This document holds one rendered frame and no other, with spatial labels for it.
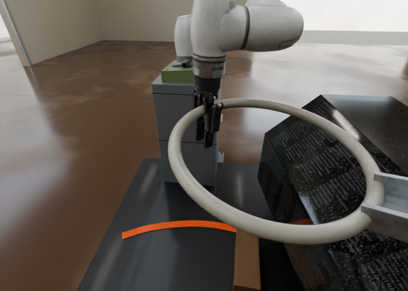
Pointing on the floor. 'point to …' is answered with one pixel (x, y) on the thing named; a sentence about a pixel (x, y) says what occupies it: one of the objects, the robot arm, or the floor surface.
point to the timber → (246, 263)
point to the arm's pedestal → (198, 160)
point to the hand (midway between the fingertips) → (204, 135)
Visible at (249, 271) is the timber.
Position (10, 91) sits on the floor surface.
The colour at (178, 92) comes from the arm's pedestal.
